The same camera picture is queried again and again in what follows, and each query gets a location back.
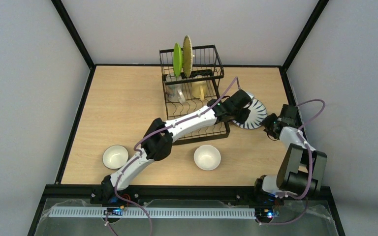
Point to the right circuit board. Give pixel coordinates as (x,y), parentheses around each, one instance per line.
(267,213)

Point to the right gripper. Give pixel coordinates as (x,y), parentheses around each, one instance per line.
(270,127)

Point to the circuit board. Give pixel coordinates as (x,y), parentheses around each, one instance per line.
(115,211)
(267,213)

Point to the green plate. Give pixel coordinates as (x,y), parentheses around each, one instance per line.
(177,60)

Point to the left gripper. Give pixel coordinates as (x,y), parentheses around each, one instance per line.
(241,115)

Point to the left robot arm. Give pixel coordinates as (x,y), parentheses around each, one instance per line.
(157,143)

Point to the clear glass cup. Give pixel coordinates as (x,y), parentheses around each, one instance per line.
(174,92)

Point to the white ceramic bowl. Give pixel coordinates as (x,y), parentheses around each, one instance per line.
(207,157)

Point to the round bamboo tray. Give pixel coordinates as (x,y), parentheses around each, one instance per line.
(187,54)

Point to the white bowl dark rim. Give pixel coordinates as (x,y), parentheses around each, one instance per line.
(115,157)

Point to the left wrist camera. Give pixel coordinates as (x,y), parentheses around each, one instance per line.
(252,97)

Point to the yellow mug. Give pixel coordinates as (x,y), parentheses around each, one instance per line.
(199,89)

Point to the black wire dish rack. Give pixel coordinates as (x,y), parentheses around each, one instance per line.
(186,94)

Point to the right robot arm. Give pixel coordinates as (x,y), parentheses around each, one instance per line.
(301,172)

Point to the white slotted cable duct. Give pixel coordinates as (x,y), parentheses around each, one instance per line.
(155,213)

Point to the left circuit board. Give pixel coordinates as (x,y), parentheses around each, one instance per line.
(115,211)

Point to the blue striped white plate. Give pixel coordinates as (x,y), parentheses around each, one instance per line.
(257,114)

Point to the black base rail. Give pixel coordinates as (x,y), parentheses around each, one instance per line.
(235,195)

